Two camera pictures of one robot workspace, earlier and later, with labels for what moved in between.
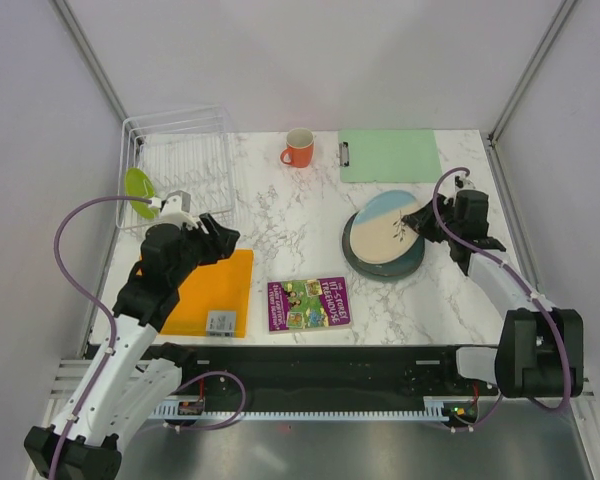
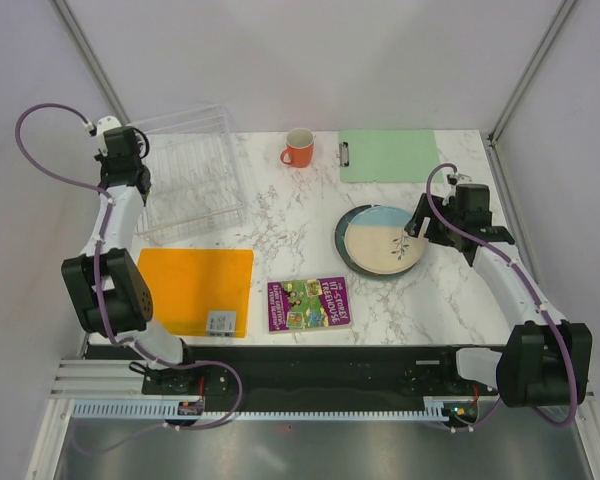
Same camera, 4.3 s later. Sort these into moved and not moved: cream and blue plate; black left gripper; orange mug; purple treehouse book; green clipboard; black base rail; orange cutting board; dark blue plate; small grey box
Moved: black left gripper; cream and blue plate; dark blue plate
Not moved: purple treehouse book; black base rail; green clipboard; small grey box; orange cutting board; orange mug
